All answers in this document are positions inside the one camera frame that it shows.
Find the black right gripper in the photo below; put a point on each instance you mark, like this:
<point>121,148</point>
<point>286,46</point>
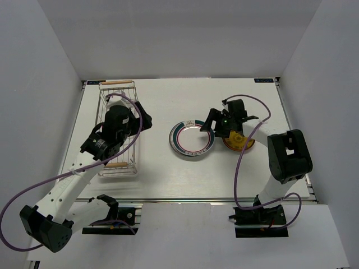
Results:
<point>213,114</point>

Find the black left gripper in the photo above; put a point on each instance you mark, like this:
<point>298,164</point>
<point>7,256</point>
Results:
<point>147,123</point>

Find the yellow patterned small plate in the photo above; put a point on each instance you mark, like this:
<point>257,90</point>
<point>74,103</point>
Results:
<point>235,141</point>

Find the plain white plate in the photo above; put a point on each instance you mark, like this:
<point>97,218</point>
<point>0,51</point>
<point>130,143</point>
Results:
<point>186,139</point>

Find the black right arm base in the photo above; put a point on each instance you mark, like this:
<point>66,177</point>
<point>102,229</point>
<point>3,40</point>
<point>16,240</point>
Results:
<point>260,223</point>

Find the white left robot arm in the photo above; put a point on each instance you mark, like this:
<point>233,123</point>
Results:
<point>52,221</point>

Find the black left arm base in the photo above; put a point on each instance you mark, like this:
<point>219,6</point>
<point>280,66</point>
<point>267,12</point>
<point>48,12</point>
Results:
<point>126,223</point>

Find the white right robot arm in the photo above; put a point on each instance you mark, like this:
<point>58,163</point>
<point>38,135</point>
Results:
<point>288,156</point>

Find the aluminium table edge rail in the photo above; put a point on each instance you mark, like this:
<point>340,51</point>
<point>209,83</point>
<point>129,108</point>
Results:
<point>306,179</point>

